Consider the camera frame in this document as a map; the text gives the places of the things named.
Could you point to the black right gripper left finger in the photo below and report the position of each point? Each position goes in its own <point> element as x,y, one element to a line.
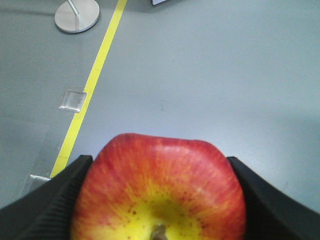
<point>45,213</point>

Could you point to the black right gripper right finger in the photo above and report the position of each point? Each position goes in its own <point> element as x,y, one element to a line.
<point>270,214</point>

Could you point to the red yellow apple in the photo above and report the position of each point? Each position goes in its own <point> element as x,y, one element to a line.
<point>144,187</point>

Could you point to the open fridge door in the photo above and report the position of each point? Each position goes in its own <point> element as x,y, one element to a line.
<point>157,2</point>

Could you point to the silver floor socket plate near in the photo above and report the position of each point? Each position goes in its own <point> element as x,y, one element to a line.
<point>34,182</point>

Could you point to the silver floor socket plate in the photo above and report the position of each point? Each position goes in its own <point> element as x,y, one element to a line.
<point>34,182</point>
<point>72,101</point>

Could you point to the silver floor socket plate far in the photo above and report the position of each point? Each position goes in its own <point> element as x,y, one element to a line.
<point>72,101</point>

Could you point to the silver round-base floor stand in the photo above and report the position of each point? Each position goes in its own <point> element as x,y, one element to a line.
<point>76,16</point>

